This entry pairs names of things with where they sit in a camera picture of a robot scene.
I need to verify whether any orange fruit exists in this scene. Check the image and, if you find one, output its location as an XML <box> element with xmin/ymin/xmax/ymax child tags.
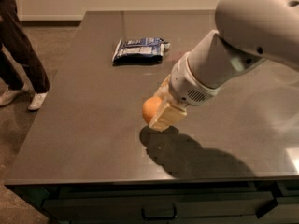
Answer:
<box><xmin>142</xmin><ymin>96</ymin><xmax>162</xmax><ymax>124</ymax></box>

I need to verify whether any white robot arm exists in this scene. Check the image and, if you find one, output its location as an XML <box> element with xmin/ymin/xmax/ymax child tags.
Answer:
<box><xmin>149</xmin><ymin>0</ymin><xmax>299</xmax><ymax>132</ymax></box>

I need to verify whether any dark drawer with handle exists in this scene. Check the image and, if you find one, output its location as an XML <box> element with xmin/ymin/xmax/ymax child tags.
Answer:
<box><xmin>43</xmin><ymin>192</ymin><xmax>274</xmax><ymax>224</ymax></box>

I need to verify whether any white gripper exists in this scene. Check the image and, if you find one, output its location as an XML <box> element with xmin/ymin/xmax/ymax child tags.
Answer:
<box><xmin>149</xmin><ymin>52</ymin><xmax>220</xmax><ymax>132</ymax></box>

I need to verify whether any person in dark trousers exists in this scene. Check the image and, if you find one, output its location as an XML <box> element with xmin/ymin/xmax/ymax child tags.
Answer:
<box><xmin>0</xmin><ymin>0</ymin><xmax>50</xmax><ymax>111</ymax></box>

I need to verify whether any blue chip bag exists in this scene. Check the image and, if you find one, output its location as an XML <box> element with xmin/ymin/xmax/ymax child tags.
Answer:
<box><xmin>112</xmin><ymin>37</ymin><xmax>170</xmax><ymax>63</ymax></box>

